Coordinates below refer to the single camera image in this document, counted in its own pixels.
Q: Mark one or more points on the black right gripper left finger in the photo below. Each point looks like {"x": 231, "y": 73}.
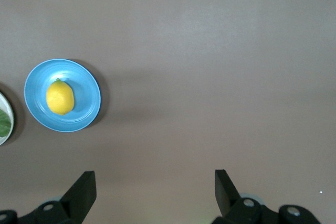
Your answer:
{"x": 78, "y": 197}

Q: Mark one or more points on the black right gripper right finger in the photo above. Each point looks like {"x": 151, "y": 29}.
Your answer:
{"x": 225, "y": 195}

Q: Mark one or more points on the yellow lemon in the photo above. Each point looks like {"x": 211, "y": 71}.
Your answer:
{"x": 60, "y": 98}

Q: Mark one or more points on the green lettuce leaf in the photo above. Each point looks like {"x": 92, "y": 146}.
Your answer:
{"x": 4, "y": 127}

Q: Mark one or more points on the blue plate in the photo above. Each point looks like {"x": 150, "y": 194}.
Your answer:
{"x": 84, "y": 95}

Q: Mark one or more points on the pink plate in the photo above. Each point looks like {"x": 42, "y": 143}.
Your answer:
{"x": 6, "y": 103}

